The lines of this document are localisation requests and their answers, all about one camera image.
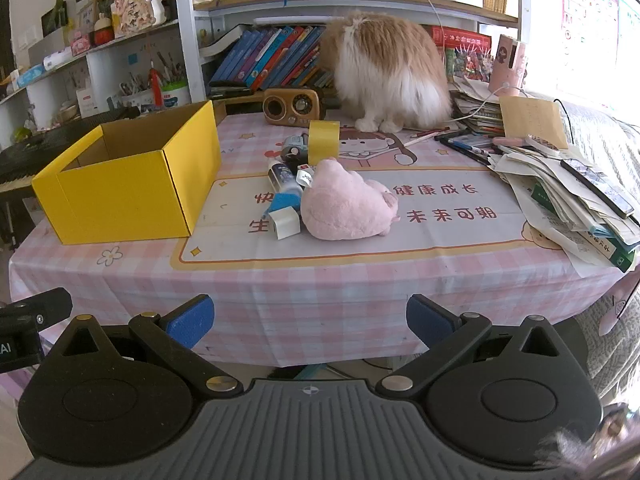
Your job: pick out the white plastic tub green lid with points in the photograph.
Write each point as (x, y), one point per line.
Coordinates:
(176, 96)

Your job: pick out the yellow cardboard box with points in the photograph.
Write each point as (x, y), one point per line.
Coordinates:
(125, 200)

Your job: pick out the pink checked cloth desktop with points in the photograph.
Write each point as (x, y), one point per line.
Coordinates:
(300, 300)

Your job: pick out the pink cartoon container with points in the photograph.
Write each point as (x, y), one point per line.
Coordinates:
(507, 65)

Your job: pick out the dark framed picture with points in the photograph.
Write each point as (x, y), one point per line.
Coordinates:
(54, 19)

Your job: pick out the white shelving unit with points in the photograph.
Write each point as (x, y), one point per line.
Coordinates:
(187, 10)

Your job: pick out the black electronic piano keyboard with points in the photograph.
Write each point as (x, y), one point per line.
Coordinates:
(50, 145)

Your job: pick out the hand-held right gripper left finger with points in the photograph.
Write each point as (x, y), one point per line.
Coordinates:
(190, 317)

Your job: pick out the blue tissue pack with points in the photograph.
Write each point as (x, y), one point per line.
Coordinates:
(31, 75)

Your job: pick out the orange and white cat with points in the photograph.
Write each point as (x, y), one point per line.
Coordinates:
(385, 60)

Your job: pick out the pink plush toy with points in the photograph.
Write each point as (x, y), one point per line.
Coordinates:
(345, 205)

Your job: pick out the pile of papers and books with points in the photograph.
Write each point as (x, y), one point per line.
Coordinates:
(560, 200)

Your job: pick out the small grey gadget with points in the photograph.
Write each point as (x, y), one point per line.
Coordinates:
(295, 147)

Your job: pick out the pink paper craft ornament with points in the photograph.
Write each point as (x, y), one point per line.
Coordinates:
(137, 7)

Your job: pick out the bunch of pens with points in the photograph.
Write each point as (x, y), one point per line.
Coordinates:
(467, 142)

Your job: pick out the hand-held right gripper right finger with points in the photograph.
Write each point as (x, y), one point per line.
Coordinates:
(427, 317)

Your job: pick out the yellow tape roll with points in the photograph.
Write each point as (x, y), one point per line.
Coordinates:
(322, 142)

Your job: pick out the row of blue books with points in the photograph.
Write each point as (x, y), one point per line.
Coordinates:
(265, 57)

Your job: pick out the red pencil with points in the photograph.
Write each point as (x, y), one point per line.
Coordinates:
(425, 138)

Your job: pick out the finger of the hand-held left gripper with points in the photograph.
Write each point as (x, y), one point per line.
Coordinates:
(42, 306)

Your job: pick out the fuzzy grey sleeve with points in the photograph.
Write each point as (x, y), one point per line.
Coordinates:
(580, 440)

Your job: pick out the red and white figurine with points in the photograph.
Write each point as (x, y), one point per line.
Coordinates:
(101, 32)

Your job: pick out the blue tube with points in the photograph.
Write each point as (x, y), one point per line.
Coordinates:
(280, 201)

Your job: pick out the red printed box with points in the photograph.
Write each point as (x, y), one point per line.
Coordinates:
(462, 42)

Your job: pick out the wall alphabet poster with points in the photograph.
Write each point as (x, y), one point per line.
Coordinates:
(590, 10)

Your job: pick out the white box with red label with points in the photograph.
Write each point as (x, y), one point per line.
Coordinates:
(86, 102)

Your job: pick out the brown paper envelope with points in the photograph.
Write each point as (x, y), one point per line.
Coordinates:
(530, 120)

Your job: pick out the cup of brushes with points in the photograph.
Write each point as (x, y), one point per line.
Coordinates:
(137, 94)

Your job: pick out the glue bottle with white cap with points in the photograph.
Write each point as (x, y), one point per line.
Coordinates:
(282, 177)

